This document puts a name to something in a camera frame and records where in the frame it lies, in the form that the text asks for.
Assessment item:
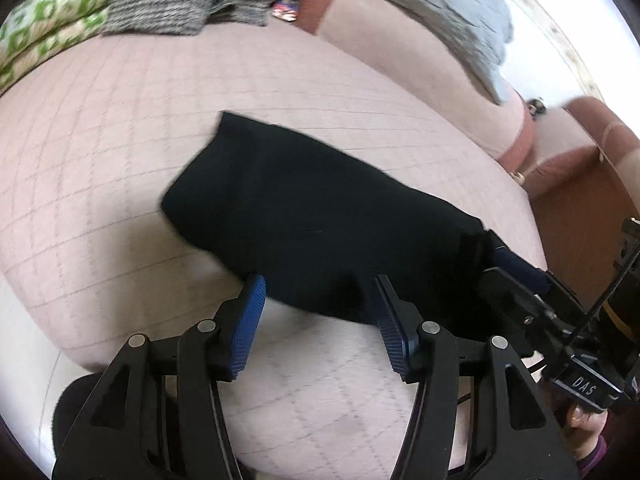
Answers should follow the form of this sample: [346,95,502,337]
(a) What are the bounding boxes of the wooden headboard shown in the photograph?
[530,157,640,311]

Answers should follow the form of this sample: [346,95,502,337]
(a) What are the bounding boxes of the person's right hand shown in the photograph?
[562,402,609,461]

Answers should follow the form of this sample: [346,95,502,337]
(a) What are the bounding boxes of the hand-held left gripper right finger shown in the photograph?
[375,274,581,480]

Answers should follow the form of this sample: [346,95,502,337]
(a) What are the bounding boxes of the grey quilted blanket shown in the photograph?
[295,0,516,106]

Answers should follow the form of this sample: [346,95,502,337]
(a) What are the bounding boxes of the pink quilted bed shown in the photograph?
[0,22,548,480]

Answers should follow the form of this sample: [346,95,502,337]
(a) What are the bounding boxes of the colourful packet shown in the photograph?
[270,0,311,22]

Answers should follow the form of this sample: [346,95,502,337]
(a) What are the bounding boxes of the pink and red bolster pillow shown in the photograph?
[307,0,537,171]
[520,96,640,201]

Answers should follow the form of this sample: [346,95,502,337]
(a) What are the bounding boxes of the green patterned cloth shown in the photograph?
[0,0,119,97]

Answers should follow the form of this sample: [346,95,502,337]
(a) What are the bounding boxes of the black pants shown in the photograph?
[160,110,506,356]

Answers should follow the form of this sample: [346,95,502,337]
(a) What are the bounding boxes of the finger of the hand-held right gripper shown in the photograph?
[477,267,571,356]
[487,230,556,297]

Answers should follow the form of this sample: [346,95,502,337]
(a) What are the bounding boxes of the person's right forearm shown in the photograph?
[575,435,609,474]

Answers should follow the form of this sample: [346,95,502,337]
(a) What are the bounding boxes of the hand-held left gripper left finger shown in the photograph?
[51,274,267,480]

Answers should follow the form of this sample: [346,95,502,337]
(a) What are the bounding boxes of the tan cord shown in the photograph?
[598,122,623,163]

